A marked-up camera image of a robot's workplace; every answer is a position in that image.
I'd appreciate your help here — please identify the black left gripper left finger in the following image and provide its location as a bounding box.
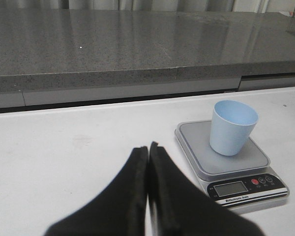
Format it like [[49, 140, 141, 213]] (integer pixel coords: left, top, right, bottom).
[[45, 147, 148, 236]]

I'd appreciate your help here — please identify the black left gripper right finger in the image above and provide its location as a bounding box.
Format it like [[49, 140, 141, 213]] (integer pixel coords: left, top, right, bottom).
[[149, 142, 263, 236]]

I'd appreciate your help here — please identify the light blue plastic cup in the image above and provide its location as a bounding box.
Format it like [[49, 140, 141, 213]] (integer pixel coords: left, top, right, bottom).
[[209, 100, 259, 156]]

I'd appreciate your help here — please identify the silver digital kitchen scale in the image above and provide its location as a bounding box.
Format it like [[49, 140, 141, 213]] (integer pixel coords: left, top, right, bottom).
[[175, 120, 290, 214]]

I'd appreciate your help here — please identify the grey stone counter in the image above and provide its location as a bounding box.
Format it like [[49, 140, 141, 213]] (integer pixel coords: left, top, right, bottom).
[[0, 8, 295, 109]]

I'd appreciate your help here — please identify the grey curtain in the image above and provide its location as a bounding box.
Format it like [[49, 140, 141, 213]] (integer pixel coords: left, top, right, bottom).
[[0, 0, 295, 13]]

